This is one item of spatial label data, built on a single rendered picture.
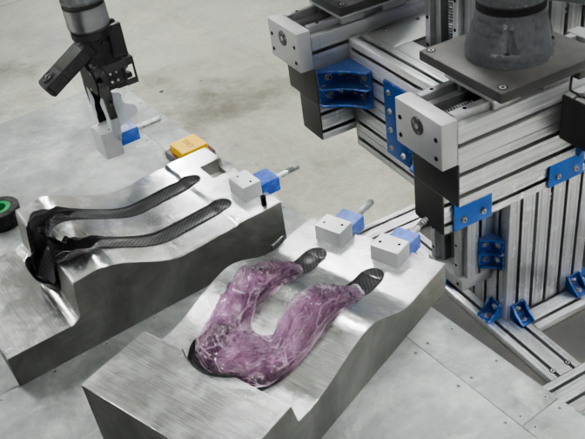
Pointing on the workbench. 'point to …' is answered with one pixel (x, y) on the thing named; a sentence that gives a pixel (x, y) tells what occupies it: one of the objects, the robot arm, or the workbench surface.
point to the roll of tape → (9, 205)
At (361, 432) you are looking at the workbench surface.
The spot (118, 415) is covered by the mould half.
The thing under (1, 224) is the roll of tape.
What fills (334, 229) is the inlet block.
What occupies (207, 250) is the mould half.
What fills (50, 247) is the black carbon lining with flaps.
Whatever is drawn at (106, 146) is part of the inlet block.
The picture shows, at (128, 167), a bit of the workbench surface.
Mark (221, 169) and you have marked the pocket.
